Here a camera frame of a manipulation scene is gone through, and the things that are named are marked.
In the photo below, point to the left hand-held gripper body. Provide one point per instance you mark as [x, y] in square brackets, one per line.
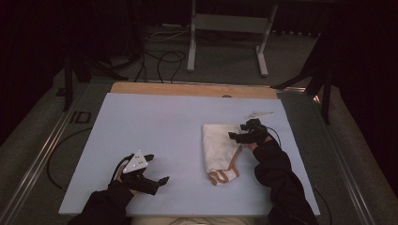
[137, 179]

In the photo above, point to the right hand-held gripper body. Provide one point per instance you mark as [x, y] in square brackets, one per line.
[255, 132]

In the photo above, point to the cream baby bodysuit brown trim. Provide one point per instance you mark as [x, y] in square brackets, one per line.
[219, 146]

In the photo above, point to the person's right hand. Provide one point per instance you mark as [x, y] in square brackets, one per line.
[259, 144]

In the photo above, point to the person's left hand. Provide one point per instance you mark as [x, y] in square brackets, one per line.
[119, 175]

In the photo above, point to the light blue table mat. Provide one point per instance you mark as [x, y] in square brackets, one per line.
[156, 125]

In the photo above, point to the black tripod stand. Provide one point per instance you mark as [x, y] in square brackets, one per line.
[79, 67]
[324, 84]

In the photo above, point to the silver metal floor rail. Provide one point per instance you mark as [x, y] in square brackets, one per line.
[341, 168]
[40, 156]

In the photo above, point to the white metal stand frame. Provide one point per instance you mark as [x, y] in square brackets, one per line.
[230, 23]

